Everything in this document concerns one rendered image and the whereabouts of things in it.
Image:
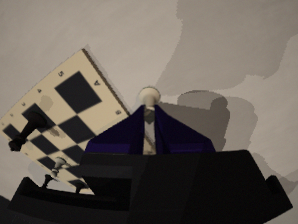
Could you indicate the white pawn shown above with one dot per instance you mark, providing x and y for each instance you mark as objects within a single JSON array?
[{"x": 59, "y": 162}]

